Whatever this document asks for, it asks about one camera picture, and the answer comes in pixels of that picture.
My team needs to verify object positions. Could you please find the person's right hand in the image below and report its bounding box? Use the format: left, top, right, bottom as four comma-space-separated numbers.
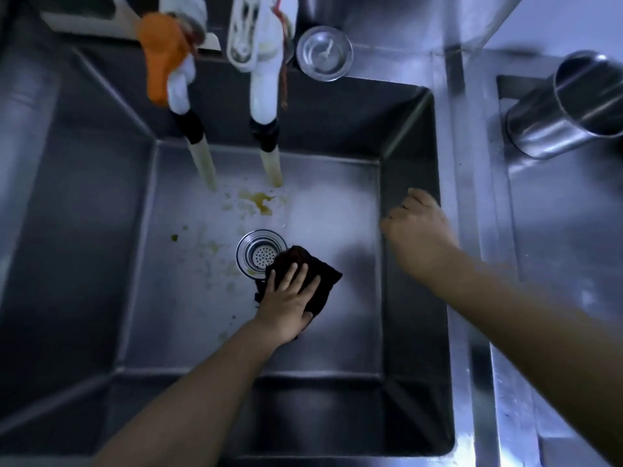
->
379, 187, 461, 287

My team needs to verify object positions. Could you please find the person's left hand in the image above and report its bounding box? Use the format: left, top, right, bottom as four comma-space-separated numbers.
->
254, 262, 322, 348

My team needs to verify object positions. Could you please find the dark cleaning cloth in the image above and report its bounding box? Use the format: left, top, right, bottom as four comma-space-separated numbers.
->
254, 245, 343, 341

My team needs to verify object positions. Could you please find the stainless steel sink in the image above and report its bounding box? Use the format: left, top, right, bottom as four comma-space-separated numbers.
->
0, 41, 458, 462

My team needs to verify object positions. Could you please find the person's left forearm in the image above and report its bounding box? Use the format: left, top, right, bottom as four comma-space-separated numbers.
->
92, 318, 293, 467

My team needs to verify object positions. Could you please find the person's right forearm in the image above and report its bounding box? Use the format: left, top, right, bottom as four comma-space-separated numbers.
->
421, 247, 623, 467

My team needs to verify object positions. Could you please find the round metal drain strainer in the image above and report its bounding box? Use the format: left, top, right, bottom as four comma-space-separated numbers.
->
236, 229, 289, 280

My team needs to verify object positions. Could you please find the steel cup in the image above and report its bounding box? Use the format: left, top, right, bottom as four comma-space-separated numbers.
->
505, 49, 623, 160

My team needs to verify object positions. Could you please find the round steel drain lid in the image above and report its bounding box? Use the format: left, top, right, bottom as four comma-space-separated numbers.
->
295, 25, 354, 83

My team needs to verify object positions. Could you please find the white plastic faucet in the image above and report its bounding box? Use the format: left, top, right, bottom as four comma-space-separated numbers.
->
226, 0, 299, 126

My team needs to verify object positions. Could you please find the white plastic squeegee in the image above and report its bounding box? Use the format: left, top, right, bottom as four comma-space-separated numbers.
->
41, 0, 221, 53

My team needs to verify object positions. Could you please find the long red string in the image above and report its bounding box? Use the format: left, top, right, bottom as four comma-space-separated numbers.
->
270, 0, 291, 112

